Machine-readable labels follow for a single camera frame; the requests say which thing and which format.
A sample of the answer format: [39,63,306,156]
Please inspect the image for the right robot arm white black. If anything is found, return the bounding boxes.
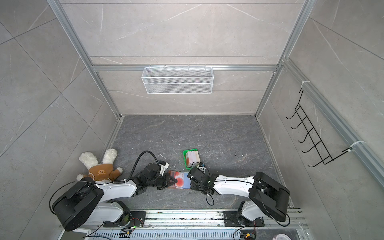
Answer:
[188,166,290,227]

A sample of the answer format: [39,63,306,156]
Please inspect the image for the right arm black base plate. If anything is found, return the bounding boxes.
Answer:
[223,211,265,227]

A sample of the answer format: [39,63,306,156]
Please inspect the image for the brown leather card holder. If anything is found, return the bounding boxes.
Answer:
[169,171,191,190]

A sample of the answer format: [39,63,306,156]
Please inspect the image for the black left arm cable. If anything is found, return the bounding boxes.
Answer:
[125,150,160,182]

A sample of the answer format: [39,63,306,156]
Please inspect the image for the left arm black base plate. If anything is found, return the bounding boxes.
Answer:
[103,211,147,228]

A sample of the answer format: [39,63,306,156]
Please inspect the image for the stack of cards in bin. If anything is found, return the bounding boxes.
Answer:
[185,150,201,168]

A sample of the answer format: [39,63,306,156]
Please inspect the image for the black wire hook rack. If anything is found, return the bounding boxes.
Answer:
[286,89,353,168]

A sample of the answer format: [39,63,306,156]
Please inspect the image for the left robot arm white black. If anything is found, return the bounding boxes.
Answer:
[49,161,178,232]

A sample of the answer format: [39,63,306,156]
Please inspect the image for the green plastic card bin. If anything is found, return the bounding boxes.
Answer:
[182,148,202,171]

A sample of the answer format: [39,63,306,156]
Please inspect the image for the white wire mesh basket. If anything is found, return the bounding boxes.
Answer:
[142,67,214,95]

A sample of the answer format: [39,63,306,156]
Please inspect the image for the aluminium front rail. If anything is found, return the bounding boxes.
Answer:
[62,209,308,231]

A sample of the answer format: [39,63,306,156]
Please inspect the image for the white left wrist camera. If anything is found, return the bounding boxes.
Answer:
[159,161,169,176]

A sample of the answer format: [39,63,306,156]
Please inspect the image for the white teddy bear brown shirt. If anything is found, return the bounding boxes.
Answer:
[77,149,123,182]

